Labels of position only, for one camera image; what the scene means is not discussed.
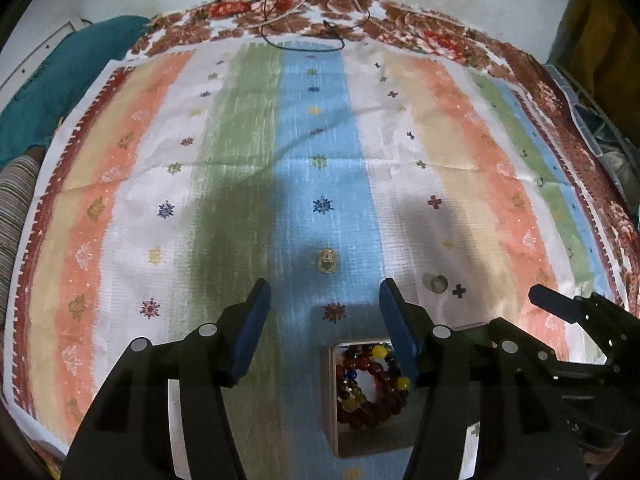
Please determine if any rectangular metal tin box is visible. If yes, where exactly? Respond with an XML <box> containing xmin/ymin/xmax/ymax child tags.
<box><xmin>327</xmin><ymin>337</ymin><xmax>426</xmax><ymax>458</ymax></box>

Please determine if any dark red bead bracelet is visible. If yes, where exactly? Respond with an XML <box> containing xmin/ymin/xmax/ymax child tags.
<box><xmin>336</xmin><ymin>385</ymin><xmax>408</xmax><ymax>431</ymax></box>

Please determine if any pale ring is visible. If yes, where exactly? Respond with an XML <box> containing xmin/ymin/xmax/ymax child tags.
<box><xmin>422</xmin><ymin>272</ymin><xmax>449</xmax><ymax>295</ymax></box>

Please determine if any brown floral blanket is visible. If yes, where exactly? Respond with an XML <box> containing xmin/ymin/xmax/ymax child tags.
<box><xmin>0</xmin><ymin>0</ymin><xmax>640</xmax><ymax>480</ymax></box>

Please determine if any black cable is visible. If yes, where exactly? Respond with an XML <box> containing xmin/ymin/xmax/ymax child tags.
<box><xmin>260</xmin><ymin>0</ymin><xmax>371</xmax><ymax>53</ymax></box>

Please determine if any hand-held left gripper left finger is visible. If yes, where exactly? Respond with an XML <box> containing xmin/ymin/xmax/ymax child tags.
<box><xmin>60</xmin><ymin>277</ymin><xmax>273</xmax><ymax>480</ymax></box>

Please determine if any mustard yellow garment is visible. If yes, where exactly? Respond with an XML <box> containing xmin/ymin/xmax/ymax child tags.
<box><xmin>565</xmin><ymin>0</ymin><xmax>640</xmax><ymax>91</ymax></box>

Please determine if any striped pastel cloth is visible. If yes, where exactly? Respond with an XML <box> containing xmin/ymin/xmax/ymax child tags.
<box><xmin>0</xmin><ymin>35</ymin><xmax>628</xmax><ymax>480</ymax></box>

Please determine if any teal pillow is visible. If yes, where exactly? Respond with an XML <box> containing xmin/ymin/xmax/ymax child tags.
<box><xmin>0</xmin><ymin>15</ymin><xmax>151</xmax><ymax>166</ymax></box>

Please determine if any multicolour bead bracelet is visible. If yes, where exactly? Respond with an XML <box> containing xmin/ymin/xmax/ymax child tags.
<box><xmin>336</xmin><ymin>342</ymin><xmax>413</xmax><ymax>411</ymax></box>

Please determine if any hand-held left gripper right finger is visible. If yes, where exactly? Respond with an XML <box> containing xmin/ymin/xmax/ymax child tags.
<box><xmin>378</xmin><ymin>277</ymin><xmax>588</xmax><ymax>480</ymax></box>

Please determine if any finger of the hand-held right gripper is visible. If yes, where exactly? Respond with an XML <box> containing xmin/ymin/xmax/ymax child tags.
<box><xmin>529</xmin><ymin>284</ymin><xmax>588</xmax><ymax>323</ymax></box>
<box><xmin>487</xmin><ymin>316</ymin><xmax>567</xmax><ymax>377</ymax></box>

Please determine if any grey patterned cloth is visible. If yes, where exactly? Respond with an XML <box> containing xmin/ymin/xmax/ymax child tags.
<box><xmin>545</xmin><ymin>62</ymin><xmax>640</xmax><ymax>211</ymax></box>

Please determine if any brown striped pillow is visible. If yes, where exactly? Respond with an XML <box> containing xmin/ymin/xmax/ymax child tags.
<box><xmin>0</xmin><ymin>152</ymin><xmax>46</xmax><ymax>321</ymax></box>

